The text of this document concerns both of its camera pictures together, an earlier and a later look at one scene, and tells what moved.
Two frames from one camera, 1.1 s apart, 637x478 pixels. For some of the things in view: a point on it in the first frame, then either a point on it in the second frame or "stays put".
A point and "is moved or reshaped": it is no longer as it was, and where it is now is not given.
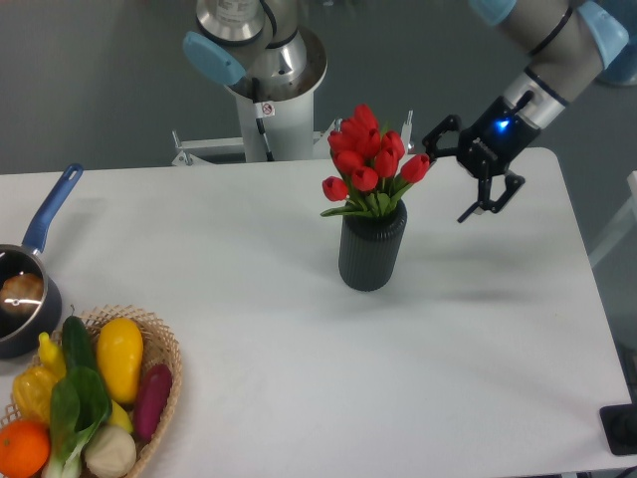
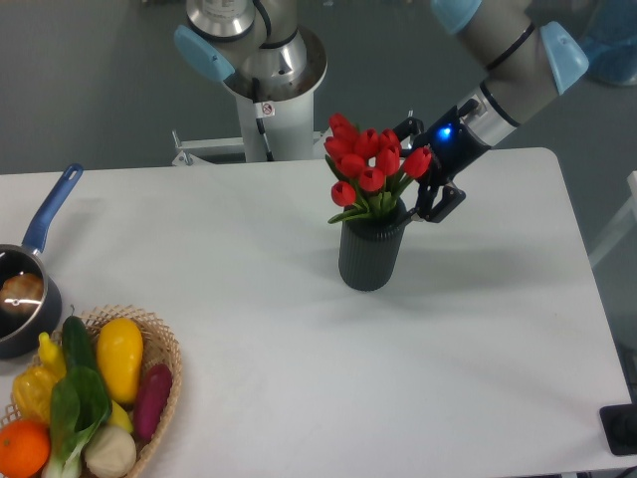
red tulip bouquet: x=372 y=168 is moved or reshaped
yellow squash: x=119 y=349 stays put
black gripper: x=491 y=142 to x=452 y=145
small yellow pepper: x=52 y=356 stays put
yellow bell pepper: x=32 y=392 stays put
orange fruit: x=25 y=448 stays put
